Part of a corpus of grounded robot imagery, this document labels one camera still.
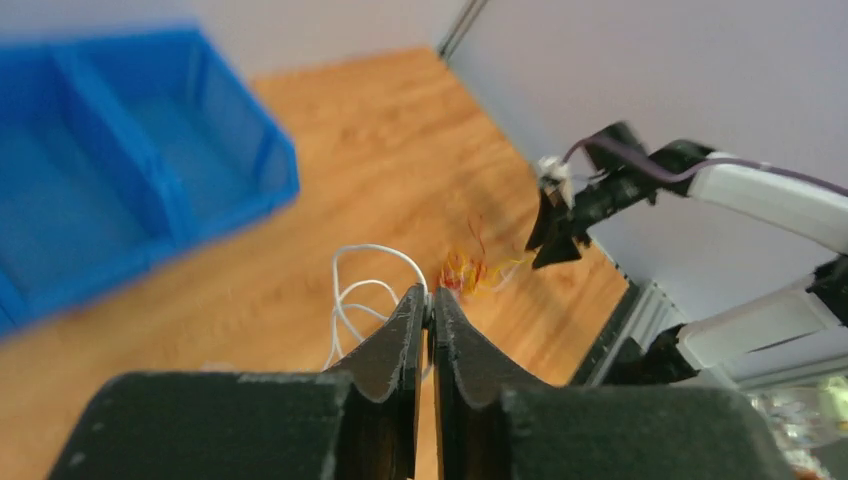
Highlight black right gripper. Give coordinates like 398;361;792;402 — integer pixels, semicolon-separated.
525;121;660;269

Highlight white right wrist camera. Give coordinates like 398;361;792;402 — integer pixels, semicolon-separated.
536;156;575;208

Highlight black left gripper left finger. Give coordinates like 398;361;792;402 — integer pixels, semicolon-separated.
50;285;426;479

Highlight blue three-compartment bin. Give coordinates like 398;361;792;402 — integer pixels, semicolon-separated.
1;27;300;335

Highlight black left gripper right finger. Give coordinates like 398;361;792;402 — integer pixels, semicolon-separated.
431;289;794;479

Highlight red yellow white cables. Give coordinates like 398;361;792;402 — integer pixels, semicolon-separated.
437;215;531;299

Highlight white cable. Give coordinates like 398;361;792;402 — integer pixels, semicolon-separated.
322;243;433;382

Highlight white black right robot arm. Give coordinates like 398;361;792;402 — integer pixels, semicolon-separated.
526;121;847;386

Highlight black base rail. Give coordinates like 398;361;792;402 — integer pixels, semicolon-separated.
568;281;646;386

